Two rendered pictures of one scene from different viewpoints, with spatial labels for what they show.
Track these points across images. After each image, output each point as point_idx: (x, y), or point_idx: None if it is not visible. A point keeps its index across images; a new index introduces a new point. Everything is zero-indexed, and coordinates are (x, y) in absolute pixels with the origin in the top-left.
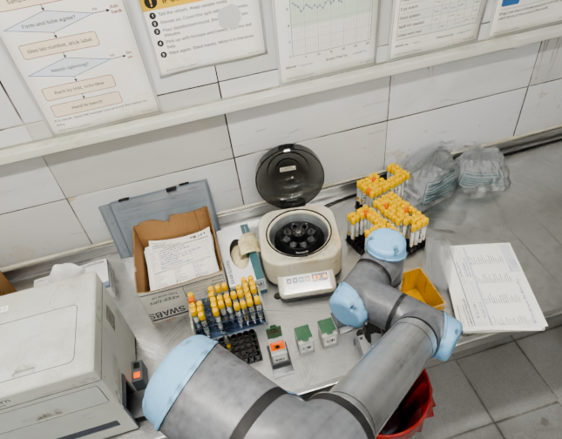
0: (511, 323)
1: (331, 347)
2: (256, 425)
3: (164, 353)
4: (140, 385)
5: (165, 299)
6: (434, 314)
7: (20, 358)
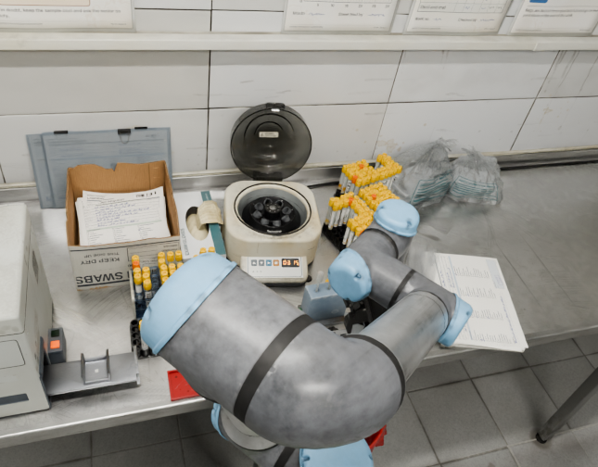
0: (492, 340)
1: None
2: (295, 343)
3: (89, 325)
4: (57, 358)
5: (102, 259)
6: (446, 293)
7: None
